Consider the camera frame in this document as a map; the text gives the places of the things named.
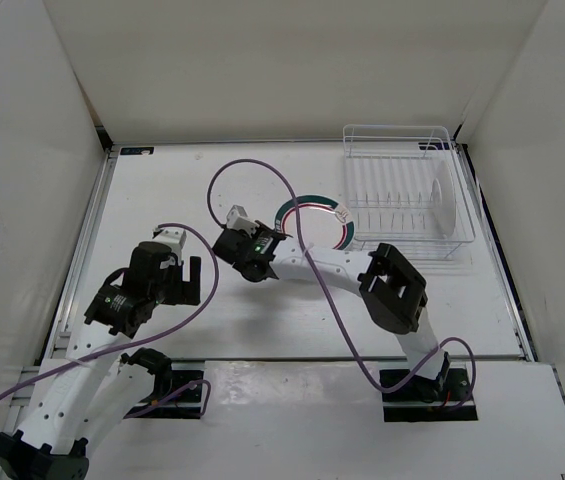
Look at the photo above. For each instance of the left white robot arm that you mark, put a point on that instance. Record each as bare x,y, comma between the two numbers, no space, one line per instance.
102,382

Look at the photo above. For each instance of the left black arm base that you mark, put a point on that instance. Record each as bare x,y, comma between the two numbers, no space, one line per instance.
184,398

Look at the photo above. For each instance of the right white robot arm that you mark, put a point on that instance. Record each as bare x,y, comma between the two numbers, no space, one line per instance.
392,291

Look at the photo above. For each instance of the aluminium table rail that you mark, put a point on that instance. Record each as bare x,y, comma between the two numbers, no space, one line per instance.
60,321

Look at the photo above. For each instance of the white wire dish rack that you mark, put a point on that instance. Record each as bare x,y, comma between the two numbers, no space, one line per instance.
388,173

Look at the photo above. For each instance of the white plate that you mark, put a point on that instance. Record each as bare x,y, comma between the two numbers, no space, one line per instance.
444,200
324,221

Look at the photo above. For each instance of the blue label sticker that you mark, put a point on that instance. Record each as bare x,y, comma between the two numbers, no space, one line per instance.
137,151

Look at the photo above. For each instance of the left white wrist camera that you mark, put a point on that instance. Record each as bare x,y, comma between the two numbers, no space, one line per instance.
174,238

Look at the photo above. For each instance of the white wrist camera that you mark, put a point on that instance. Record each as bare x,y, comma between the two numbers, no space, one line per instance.
237,219
174,238

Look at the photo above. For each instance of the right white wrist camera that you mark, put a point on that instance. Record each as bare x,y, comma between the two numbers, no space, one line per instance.
237,219

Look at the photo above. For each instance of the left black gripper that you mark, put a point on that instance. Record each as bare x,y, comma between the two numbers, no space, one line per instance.
182,292

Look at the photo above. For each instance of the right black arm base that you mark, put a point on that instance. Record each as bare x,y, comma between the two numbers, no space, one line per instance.
416,402

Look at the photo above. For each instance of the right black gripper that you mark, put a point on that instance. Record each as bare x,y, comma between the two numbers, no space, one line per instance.
260,229

